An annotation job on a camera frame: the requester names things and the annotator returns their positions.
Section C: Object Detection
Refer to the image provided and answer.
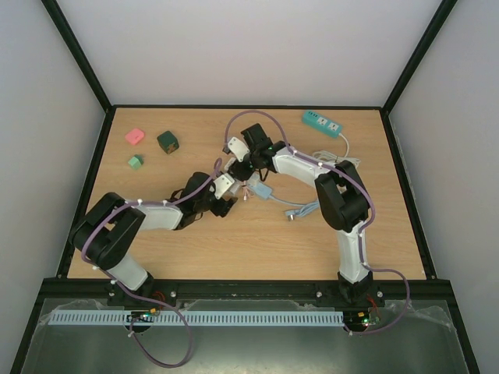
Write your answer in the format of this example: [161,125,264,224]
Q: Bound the dark green cube socket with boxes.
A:
[157,131,179,154]

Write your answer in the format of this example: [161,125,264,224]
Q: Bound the black aluminium frame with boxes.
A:
[11,1,479,373]

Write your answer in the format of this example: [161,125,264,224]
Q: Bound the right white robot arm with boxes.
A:
[223,123,373,305]

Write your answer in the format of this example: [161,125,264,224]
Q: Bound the pink plug adapter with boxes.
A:
[125,128,145,146]

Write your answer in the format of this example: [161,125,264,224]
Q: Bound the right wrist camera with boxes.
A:
[222,136,250,162]

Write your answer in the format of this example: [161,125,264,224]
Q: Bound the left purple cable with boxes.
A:
[83,157,223,368]

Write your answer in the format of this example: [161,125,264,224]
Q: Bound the light green cube plug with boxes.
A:
[128,154,143,170]

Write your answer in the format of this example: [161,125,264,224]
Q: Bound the slotted cable duct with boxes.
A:
[48,310,344,327]

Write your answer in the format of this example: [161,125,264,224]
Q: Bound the light blue cable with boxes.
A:
[271,196,323,224]

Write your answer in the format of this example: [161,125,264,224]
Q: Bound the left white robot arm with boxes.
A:
[69,172,240,298]

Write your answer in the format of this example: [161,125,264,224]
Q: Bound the grey white adapter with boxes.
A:
[228,182,246,199]

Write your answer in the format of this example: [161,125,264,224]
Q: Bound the teal power strip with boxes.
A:
[302,110,342,138]

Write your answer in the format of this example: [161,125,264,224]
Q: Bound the light blue power strip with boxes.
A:
[249,182,273,200]

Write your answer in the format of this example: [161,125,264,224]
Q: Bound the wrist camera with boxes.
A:
[214,174,235,199]
[222,136,250,162]

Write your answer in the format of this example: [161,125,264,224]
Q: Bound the white power cord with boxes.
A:
[311,132,363,164]

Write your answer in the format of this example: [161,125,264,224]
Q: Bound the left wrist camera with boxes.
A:
[214,174,235,199]

